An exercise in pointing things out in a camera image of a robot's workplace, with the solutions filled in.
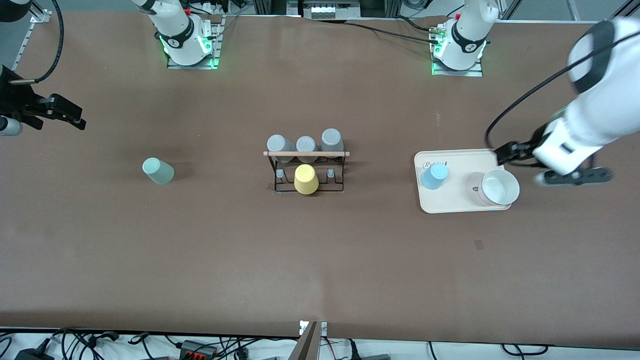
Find black table cable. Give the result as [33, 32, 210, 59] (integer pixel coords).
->
[320, 19, 446, 45]

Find light blue cup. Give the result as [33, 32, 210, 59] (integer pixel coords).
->
[420, 163, 449, 191]

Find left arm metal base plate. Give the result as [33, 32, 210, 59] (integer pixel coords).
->
[431, 22, 484, 77]

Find aluminium profile post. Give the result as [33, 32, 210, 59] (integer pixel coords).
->
[287, 321, 328, 360]

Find mint green cup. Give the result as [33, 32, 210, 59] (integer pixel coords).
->
[142, 157, 175, 186]

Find yellow cup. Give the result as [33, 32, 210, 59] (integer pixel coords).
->
[293, 164, 320, 196]

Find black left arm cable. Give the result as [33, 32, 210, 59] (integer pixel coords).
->
[484, 30, 640, 151]

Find black wire cup rack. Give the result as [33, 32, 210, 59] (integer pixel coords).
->
[263, 149, 351, 195]

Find black power brick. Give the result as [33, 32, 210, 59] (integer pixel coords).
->
[15, 348, 54, 360]

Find white bowl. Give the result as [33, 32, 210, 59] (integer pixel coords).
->
[477, 169, 521, 207]

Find tangled black floor cables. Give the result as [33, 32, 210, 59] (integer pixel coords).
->
[0, 327, 173, 360]

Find grey cup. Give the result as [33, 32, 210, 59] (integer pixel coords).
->
[266, 134, 297, 164]
[296, 136, 318, 164]
[320, 128, 345, 153]

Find beige tray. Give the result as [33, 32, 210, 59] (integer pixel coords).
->
[414, 148, 512, 215]

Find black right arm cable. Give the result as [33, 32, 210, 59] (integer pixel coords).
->
[10, 0, 65, 84]

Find grey power strip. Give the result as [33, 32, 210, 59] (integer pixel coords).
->
[302, 0, 361, 20]

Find aluminium table rail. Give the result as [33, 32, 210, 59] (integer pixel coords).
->
[10, 9, 52, 72]

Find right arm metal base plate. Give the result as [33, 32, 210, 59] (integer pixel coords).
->
[166, 15, 222, 70]

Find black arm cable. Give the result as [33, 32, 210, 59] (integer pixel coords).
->
[484, 30, 640, 151]
[10, 0, 65, 84]

